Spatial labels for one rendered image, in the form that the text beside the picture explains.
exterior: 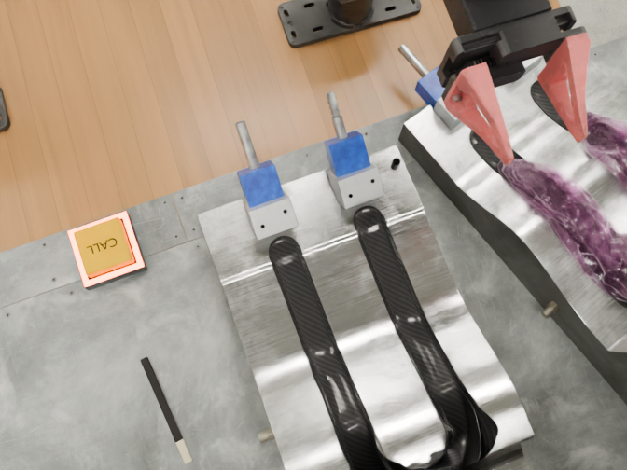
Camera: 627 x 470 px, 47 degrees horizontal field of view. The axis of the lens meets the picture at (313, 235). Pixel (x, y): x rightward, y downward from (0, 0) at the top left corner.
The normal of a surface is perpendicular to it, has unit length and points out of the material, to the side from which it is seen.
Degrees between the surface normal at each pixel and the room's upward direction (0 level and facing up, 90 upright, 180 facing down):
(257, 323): 4
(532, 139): 17
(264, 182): 33
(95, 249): 0
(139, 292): 0
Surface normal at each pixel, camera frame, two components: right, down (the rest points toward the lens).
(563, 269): 0.19, -0.04
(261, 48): 0.03, -0.25
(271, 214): 0.22, 0.28
